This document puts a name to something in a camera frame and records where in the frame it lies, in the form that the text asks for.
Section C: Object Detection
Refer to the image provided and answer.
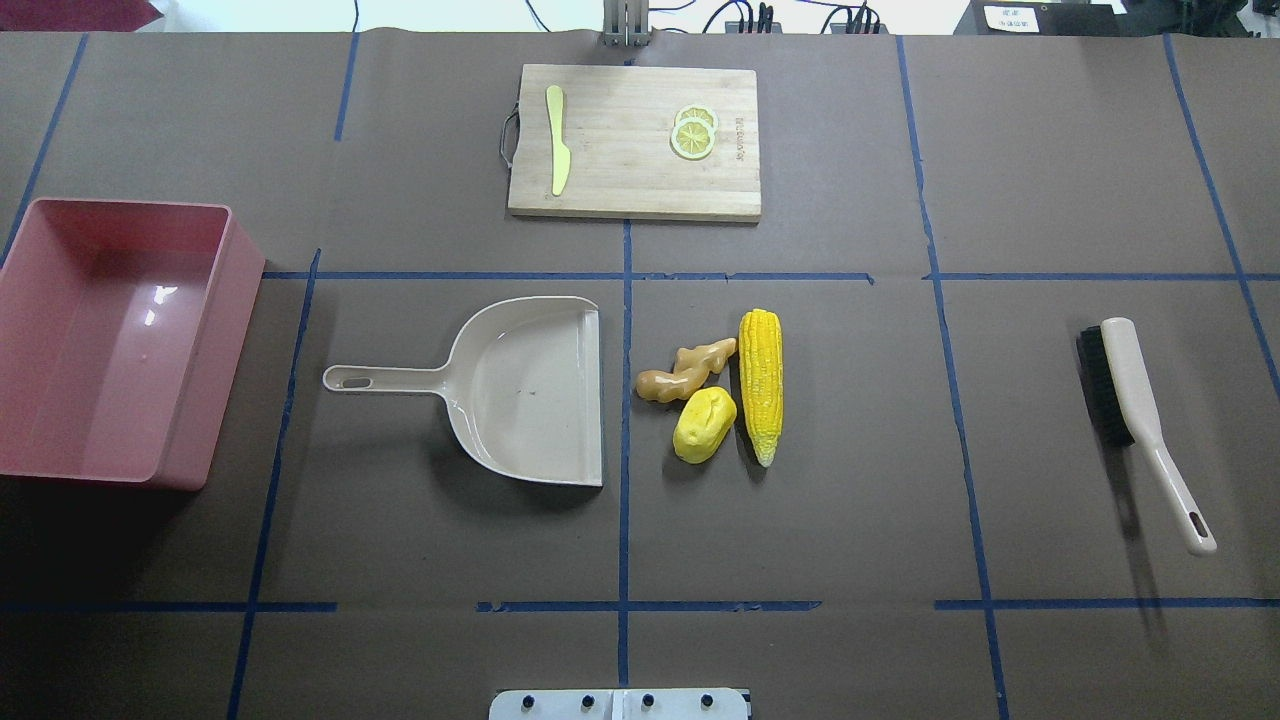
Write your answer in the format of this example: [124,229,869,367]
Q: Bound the tan toy ginger root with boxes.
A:
[634,338,739,404]

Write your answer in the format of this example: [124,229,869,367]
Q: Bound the yellow toy potato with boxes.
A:
[672,386,739,464]

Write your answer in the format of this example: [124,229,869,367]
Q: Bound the beige plastic dustpan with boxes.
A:
[323,296,604,488]

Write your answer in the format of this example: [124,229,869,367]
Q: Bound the yellow toy corn cob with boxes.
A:
[739,307,785,468]

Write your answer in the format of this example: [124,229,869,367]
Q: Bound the beige brush black bristles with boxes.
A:
[1078,316,1219,557]

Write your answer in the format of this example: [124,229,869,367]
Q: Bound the pink plastic bin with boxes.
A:
[1,199,265,491]

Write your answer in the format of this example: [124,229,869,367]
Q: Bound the yellow plastic knife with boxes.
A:
[545,85,572,197]

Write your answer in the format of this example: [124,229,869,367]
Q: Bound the wooden cutting board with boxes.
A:
[508,64,763,224]

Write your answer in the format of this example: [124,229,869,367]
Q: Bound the lower lemon slice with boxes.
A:
[669,117,717,161]

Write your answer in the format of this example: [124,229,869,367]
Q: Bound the lemon slice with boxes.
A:
[669,117,717,161]
[673,104,719,129]

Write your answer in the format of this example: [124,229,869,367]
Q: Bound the upper lemon slice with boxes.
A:
[673,104,719,129]

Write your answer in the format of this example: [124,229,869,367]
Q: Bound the black box with label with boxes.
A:
[952,1,1126,37]

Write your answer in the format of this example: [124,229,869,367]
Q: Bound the aluminium frame post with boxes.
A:
[600,0,652,47]

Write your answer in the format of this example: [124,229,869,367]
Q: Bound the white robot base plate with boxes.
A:
[488,687,753,719]

